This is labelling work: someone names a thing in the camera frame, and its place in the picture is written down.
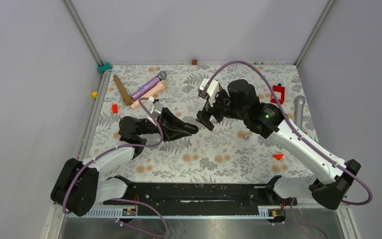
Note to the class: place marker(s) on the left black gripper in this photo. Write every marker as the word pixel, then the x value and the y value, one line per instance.
pixel 172 127

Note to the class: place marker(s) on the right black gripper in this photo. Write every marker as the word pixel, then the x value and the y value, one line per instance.
pixel 205 118

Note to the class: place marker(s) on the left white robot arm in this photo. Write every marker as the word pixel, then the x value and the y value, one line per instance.
pixel 81 183

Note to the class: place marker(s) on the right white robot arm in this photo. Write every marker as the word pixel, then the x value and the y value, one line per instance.
pixel 332 175

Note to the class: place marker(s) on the pink toy microphone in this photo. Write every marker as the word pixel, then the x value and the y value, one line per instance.
pixel 152 92

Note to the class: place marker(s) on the brown toy microphone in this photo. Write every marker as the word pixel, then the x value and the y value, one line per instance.
pixel 126 97

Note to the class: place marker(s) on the purple glitter toy microphone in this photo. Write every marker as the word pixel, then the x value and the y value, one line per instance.
pixel 149 85

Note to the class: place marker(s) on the red small block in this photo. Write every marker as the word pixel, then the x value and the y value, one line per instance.
pixel 114 108

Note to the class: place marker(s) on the red square box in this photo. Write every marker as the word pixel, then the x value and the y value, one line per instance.
pixel 278 95

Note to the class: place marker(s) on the red triangle block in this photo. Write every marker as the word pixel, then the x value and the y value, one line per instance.
pixel 278 156

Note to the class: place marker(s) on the silver toy microphone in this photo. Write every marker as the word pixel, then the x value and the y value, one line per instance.
pixel 299 104

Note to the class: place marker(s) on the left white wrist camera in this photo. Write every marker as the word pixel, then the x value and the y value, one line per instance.
pixel 156 110

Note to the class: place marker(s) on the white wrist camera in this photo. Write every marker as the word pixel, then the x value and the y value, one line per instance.
pixel 212 90
pixel 156 110

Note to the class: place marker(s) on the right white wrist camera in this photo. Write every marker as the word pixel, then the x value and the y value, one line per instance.
pixel 212 90

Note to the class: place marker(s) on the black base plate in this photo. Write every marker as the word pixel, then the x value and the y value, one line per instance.
pixel 205 199

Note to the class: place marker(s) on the teal corner bracket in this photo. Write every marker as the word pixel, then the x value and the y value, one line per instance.
pixel 104 67

